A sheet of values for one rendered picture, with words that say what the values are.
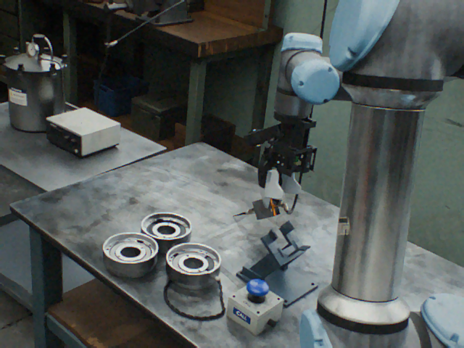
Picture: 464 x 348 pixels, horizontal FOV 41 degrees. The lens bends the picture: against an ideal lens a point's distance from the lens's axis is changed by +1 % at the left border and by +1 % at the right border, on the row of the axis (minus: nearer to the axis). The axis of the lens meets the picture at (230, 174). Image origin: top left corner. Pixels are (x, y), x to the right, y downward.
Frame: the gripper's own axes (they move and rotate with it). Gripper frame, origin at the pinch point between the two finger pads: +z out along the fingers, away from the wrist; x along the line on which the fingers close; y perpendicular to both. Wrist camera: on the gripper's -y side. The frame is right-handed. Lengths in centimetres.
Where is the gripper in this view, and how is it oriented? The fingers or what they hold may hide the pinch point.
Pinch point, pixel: (270, 199)
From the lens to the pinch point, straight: 133.0
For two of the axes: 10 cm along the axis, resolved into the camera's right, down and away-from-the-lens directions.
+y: 6.8, 3.5, -6.5
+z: -1.1, 9.2, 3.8
